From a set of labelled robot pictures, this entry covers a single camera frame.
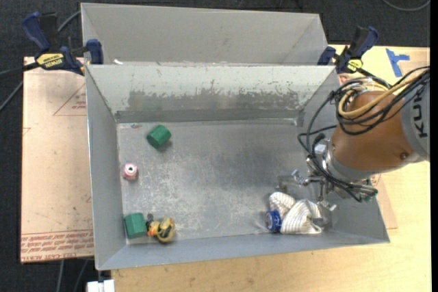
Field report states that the yellow and orange toy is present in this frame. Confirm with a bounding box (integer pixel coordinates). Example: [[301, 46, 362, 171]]
[[146, 214, 177, 245]]

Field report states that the white striped cloth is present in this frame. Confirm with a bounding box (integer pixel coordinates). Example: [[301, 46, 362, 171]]
[[268, 191, 324, 235]]

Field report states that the green cube block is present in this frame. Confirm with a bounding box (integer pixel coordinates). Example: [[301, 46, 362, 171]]
[[123, 212, 149, 239]]

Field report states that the brown cardboard board, red print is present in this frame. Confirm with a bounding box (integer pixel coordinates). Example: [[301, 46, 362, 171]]
[[20, 56, 400, 264]]

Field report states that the green cylinder block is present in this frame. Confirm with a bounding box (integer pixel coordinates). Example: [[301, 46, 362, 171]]
[[146, 124, 172, 150]]

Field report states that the pink spool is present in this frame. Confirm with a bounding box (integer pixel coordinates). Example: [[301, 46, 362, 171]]
[[122, 162, 140, 181]]

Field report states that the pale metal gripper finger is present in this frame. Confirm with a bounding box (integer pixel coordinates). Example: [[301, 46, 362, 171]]
[[312, 200, 337, 228], [277, 170, 306, 190]]

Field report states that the grey metal bin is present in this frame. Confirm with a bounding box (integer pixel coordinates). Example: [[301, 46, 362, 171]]
[[80, 2, 391, 271]]

